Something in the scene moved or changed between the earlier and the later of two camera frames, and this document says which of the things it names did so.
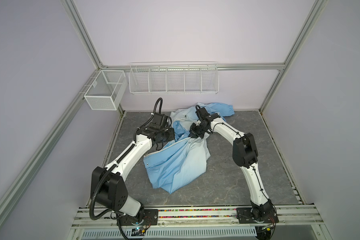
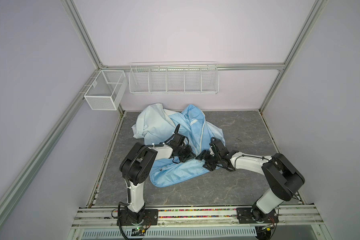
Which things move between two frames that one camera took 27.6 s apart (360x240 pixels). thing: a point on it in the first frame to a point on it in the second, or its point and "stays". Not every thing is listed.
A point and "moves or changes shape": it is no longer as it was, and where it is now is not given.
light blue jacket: [183, 162] moves or changes shape
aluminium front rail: [289, 218] stays
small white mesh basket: [107, 90] stays
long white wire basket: [196, 77] stays
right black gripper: [193, 134] to [206, 165]
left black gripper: [171, 137] to [190, 154]
